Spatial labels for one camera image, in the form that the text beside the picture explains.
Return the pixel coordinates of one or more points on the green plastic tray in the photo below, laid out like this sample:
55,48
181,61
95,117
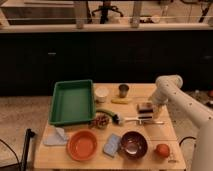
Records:
72,103

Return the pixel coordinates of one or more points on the bowl of nuts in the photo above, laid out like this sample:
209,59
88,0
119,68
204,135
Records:
100,122

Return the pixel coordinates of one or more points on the white paper cup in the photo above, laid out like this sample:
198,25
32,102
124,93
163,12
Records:
101,94

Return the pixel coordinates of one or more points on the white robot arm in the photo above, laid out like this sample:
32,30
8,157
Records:
169,88

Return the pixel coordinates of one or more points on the orange plastic bowl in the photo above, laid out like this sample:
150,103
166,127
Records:
82,145

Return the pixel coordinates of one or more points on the yellow banana piece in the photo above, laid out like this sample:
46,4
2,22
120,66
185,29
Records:
121,101

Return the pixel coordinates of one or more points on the dark brown bowl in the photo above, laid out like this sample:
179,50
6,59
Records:
133,145

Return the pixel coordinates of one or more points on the green cucumber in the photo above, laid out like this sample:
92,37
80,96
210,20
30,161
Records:
113,115

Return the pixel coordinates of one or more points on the grey folded cloth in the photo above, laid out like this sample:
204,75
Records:
57,138

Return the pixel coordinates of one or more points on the black stand post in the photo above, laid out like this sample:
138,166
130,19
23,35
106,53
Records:
29,135

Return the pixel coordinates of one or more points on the blue sponge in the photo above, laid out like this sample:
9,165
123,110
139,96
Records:
112,145

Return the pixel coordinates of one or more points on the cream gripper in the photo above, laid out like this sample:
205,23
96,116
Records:
157,111

